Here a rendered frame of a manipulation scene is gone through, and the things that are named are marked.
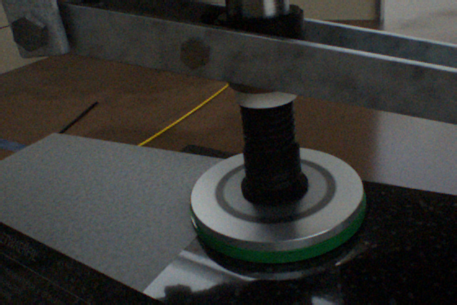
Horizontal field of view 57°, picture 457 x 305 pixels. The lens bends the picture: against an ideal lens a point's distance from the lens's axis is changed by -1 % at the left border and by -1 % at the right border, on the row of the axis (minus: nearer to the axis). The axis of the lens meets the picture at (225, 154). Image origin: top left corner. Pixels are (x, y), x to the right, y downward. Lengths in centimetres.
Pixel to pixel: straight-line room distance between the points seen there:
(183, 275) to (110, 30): 26
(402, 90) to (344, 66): 6
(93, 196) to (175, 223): 16
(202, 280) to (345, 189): 20
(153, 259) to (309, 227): 18
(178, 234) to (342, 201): 20
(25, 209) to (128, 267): 24
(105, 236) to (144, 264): 8
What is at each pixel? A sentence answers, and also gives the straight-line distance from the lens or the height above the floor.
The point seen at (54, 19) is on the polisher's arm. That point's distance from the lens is 43.
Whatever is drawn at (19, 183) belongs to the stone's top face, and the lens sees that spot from 77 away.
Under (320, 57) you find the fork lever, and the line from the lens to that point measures 40.
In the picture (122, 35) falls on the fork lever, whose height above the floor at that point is 105.
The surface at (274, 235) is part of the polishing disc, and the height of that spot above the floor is 83.
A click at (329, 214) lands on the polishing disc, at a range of 48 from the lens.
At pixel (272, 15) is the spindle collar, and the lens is 43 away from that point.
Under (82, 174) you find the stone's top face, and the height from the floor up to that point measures 80.
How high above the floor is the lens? 112
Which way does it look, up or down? 28 degrees down
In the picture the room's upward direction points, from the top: 9 degrees counter-clockwise
